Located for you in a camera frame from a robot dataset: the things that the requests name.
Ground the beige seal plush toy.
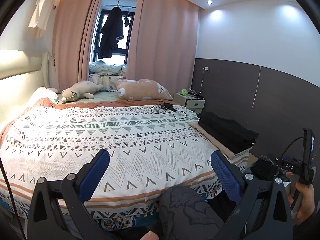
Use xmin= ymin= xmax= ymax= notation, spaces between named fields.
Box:
xmin=61 ymin=81 xmax=104 ymax=103

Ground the person's left hand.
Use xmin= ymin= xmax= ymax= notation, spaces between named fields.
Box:
xmin=140 ymin=231 xmax=159 ymax=240

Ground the person's patterned grey trouser leg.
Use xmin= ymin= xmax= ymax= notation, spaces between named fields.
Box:
xmin=159 ymin=186 xmax=224 ymax=239

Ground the right pink curtain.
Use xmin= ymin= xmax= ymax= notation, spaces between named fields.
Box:
xmin=126 ymin=0 xmax=199 ymax=94

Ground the white charger cable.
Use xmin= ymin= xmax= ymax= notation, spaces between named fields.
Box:
xmin=190 ymin=66 xmax=210 ymax=97

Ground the orange floral pillow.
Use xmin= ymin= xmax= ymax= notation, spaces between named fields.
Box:
xmin=116 ymin=79 xmax=173 ymax=101

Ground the white bedside table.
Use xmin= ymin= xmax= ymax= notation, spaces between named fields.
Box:
xmin=174 ymin=93 xmax=205 ymax=114

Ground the left pink curtain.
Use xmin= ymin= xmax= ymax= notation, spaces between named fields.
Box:
xmin=53 ymin=0 xmax=102 ymax=90

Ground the person's right hand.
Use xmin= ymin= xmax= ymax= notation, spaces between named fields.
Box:
xmin=293 ymin=182 xmax=315 ymax=226

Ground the hanging white shirt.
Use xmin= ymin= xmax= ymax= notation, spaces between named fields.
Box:
xmin=29 ymin=0 xmax=55 ymax=38

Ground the folded black clothes stack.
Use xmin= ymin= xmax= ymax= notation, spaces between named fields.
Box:
xmin=197 ymin=112 xmax=259 ymax=154

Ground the patterned white duvet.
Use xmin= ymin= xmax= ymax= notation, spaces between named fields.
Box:
xmin=1 ymin=100 xmax=222 ymax=219

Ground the pink curtain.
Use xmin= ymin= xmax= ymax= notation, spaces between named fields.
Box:
xmin=126 ymin=0 xmax=199 ymax=94
xmin=53 ymin=0 xmax=102 ymax=90

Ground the black device with cable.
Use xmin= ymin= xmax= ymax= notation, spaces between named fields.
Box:
xmin=151 ymin=101 xmax=187 ymax=120

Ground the hanging black jacket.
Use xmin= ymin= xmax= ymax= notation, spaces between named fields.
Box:
xmin=98 ymin=7 xmax=124 ymax=59

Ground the white pillow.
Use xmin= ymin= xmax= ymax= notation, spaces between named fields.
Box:
xmin=26 ymin=87 xmax=59 ymax=106

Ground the cream padded headboard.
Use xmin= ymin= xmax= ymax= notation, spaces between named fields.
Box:
xmin=1 ymin=49 xmax=49 ymax=122

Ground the folded beige cloth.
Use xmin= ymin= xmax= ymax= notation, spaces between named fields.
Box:
xmin=189 ymin=122 xmax=253 ymax=160

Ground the light green crumpled blanket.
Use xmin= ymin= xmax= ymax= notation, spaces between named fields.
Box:
xmin=89 ymin=60 xmax=127 ymax=76

